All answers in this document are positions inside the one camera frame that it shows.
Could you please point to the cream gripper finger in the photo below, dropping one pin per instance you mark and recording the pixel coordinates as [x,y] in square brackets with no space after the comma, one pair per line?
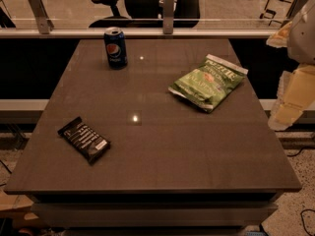
[279,39]
[296,92]

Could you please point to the green jalapeno chip bag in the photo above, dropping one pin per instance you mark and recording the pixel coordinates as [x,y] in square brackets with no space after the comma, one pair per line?
[209,85]

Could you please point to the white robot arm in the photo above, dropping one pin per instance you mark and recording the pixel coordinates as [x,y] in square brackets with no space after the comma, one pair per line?
[301,38]

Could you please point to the black rxbar chocolate bar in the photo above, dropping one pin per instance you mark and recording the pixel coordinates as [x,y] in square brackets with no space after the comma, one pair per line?
[84,139]

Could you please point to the black office chair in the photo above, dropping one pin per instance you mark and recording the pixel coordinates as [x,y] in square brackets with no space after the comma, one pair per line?
[148,14]

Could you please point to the blue pepsi can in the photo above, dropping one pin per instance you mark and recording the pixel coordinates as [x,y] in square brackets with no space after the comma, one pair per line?
[115,47]

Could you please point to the grey table base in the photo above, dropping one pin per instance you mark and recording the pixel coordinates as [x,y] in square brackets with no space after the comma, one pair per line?
[177,218]

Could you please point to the wooden stool frame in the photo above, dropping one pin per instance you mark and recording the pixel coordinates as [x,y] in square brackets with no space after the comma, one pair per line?
[276,11]

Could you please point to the right metal rail bracket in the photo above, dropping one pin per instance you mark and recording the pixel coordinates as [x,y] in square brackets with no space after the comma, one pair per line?
[294,9]

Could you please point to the metal rail bracket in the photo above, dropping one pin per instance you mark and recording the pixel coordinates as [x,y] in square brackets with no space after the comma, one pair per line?
[294,9]
[44,24]
[168,16]

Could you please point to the middle metal rail bracket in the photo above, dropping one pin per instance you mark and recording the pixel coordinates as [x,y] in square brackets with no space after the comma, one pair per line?
[168,16]

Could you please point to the left metal rail bracket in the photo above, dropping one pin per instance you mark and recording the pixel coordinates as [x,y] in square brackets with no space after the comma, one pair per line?
[44,24]

